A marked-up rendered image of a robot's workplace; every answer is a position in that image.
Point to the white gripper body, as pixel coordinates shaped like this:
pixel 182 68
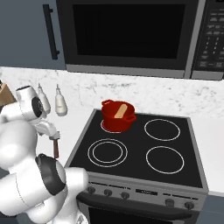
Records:
pixel 46 127

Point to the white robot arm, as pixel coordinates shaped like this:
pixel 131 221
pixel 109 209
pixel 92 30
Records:
pixel 17 151

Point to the red pot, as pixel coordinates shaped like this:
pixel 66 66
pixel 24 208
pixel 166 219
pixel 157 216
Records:
pixel 116 122

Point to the wooden knife block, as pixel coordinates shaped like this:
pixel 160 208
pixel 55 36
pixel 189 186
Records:
pixel 5 96

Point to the black stove knob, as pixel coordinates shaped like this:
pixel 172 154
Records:
pixel 189 205
pixel 169 202
pixel 108 192
pixel 91 190
pixel 125 195

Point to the tan oblong piece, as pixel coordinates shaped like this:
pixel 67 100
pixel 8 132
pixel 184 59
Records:
pixel 121 111

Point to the black hob stove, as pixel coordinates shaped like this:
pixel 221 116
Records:
pixel 137 148

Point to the grey cupboard door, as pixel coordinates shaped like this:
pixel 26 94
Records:
pixel 23 32

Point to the oven door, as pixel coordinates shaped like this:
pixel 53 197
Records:
pixel 116 218

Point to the microwave door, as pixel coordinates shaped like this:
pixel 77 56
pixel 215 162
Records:
pixel 128 32

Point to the black microwave oven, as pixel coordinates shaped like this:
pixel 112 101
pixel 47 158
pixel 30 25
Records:
pixel 210 38

